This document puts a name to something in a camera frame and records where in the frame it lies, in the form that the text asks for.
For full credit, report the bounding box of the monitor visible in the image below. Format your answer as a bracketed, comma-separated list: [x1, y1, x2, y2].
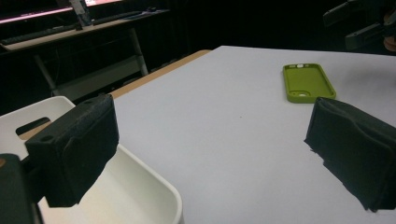
[0, 0, 123, 26]

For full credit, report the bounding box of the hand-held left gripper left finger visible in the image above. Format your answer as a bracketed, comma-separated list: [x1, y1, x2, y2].
[24, 92, 120, 208]

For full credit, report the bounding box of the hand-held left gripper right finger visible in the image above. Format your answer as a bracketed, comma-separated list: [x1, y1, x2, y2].
[304, 96, 396, 214]

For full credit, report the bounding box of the black keyboard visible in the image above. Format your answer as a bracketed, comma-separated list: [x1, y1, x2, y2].
[0, 23, 78, 47]
[92, 10, 144, 26]

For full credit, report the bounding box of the white table mat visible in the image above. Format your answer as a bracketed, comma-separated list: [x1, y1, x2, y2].
[112, 45, 396, 224]

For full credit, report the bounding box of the grey monitor stand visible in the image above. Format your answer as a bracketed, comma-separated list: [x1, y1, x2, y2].
[68, 0, 93, 29]

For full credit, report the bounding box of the white plastic bin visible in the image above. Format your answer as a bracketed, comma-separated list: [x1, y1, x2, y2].
[0, 95, 185, 224]

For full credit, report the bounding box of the metal stand frame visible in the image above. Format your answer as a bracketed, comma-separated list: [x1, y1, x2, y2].
[0, 8, 172, 98]

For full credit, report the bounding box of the green phone case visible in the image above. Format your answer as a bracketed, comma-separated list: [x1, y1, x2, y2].
[282, 63, 337, 105]

